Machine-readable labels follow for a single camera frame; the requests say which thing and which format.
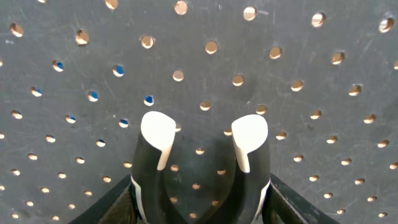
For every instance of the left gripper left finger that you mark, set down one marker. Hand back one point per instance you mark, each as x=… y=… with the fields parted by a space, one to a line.
x=115 y=205

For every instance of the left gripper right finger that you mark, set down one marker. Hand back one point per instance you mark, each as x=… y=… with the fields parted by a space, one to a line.
x=286 y=205

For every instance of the pliers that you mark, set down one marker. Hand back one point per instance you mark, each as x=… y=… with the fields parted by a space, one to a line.
x=149 y=174

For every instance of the black pegboard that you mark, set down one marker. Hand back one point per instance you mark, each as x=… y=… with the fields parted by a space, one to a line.
x=280 y=31

